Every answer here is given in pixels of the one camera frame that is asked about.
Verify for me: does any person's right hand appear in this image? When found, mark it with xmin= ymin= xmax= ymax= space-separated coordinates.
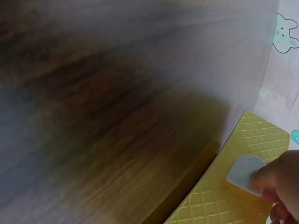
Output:
xmin=251 ymin=149 xmax=299 ymax=224

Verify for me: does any white plastic dough scraper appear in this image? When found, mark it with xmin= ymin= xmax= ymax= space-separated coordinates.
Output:
xmin=225 ymin=154 xmax=267 ymax=197

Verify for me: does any yellow grid-textured board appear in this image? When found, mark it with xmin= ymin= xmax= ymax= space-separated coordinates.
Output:
xmin=163 ymin=111 xmax=291 ymax=224

